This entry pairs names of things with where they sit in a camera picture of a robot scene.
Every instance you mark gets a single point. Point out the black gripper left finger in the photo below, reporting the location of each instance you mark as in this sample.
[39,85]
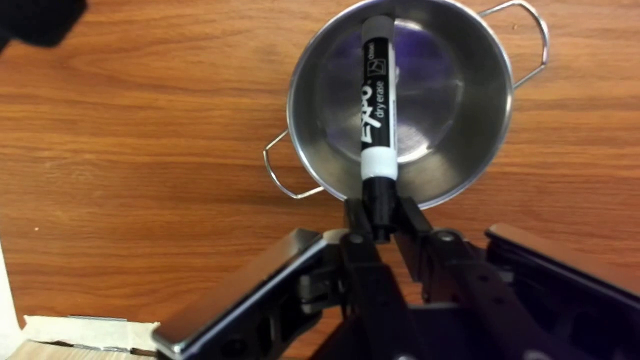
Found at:
[360,292]

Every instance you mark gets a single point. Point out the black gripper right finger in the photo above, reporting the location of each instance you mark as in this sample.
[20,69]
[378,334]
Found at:
[480,307]

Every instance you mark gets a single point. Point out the black Expo dry-erase marker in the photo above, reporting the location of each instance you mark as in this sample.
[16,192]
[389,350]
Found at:
[378,101]

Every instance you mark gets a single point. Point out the stainless steel pot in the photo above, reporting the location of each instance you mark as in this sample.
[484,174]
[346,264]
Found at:
[453,101]

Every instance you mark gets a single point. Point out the white paper strip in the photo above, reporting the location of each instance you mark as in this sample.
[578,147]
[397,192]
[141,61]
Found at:
[86,330]

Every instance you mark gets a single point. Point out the black rounded object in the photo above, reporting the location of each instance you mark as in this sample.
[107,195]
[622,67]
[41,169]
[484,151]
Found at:
[32,20]

